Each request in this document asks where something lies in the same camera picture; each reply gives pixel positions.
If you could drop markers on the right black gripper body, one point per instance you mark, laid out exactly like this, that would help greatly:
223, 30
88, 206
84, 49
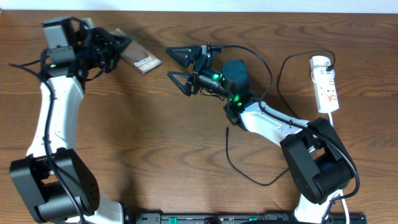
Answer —
206, 79

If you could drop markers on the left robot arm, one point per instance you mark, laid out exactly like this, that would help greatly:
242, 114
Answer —
54, 183

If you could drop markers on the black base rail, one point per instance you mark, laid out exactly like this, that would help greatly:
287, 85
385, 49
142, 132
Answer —
156, 218

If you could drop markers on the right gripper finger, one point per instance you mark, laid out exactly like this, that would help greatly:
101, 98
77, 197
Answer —
185, 56
186, 88

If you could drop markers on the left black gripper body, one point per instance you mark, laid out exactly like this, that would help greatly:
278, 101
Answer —
97, 52

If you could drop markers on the white USB charger adapter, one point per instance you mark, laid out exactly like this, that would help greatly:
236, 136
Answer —
319, 61

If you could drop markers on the white power strip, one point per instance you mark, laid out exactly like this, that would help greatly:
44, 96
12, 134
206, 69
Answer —
325, 90

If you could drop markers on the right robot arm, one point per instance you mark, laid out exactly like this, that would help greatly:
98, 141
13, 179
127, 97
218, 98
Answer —
320, 165

